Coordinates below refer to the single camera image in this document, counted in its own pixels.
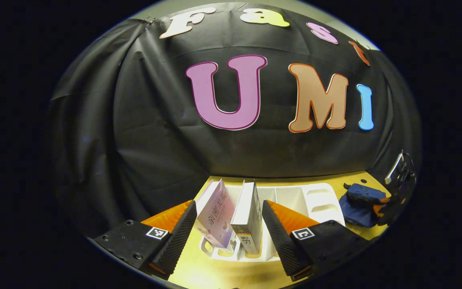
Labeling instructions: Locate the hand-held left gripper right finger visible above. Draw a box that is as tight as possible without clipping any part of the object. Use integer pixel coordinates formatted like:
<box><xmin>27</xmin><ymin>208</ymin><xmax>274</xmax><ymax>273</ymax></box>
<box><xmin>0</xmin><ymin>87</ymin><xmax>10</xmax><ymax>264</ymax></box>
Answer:
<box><xmin>261</xmin><ymin>200</ymin><xmax>372</xmax><ymax>281</ymax></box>

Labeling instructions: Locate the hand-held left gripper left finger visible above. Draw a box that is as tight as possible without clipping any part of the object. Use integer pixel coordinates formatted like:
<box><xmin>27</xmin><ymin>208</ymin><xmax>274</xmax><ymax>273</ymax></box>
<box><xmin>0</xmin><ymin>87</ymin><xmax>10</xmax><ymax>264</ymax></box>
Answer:
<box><xmin>91</xmin><ymin>200</ymin><xmax>198</xmax><ymax>281</ymax></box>

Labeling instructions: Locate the white plastic bookshelf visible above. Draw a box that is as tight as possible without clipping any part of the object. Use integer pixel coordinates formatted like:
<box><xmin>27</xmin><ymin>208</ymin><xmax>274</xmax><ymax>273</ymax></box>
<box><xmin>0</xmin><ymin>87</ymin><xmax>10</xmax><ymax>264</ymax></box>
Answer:
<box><xmin>197</xmin><ymin>179</ymin><xmax>346</xmax><ymax>262</ymax></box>

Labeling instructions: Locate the black and white book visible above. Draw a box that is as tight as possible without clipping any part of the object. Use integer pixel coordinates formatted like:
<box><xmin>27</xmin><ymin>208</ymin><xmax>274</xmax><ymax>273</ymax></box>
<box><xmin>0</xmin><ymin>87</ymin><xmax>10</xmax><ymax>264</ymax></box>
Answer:
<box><xmin>231</xmin><ymin>181</ymin><xmax>263</xmax><ymax>254</ymax></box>

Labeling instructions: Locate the pink book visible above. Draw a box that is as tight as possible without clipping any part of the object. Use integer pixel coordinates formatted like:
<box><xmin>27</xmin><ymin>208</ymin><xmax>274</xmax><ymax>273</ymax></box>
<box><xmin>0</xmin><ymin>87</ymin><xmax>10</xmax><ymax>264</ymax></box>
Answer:
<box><xmin>194</xmin><ymin>179</ymin><xmax>239</xmax><ymax>249</ymax></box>

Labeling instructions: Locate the black backdrop cloth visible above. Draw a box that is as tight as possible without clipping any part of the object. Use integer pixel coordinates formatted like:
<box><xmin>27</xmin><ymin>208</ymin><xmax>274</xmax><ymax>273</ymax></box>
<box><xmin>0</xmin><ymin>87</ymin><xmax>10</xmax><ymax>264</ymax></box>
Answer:
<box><xmin>49</xmin><ymin>2</ymin><xmax>422</xmax><ymax>237</ymax></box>

